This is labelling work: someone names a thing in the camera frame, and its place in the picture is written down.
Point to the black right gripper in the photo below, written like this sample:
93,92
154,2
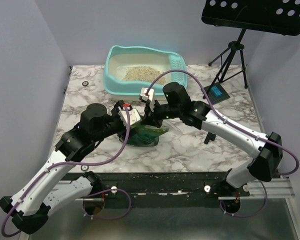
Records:
153,114

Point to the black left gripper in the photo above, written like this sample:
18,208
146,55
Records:
115,112

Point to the clear plastic litter scoop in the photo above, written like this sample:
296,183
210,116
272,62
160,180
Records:
174,128

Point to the green cat litter bag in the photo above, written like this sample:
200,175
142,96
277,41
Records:
145,135

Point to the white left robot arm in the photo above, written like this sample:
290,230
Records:
30,208

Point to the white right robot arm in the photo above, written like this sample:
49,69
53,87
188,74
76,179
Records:
262,148

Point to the beige cat litter pile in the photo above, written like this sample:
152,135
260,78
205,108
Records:
141,74

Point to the teal and white litter box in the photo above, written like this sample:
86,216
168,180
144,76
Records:
120,58

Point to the black plate with blue block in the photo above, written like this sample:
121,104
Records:
217,94

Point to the black music stand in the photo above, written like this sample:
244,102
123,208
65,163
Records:
269,16

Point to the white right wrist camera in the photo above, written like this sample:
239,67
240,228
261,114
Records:
147,95

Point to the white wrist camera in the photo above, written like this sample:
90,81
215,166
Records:
147,95
128,115

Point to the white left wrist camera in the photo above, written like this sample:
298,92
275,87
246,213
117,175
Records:
128,115

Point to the black T-shaped bracket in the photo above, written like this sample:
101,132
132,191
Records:
209,138

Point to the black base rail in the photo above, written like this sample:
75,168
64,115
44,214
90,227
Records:
165,189

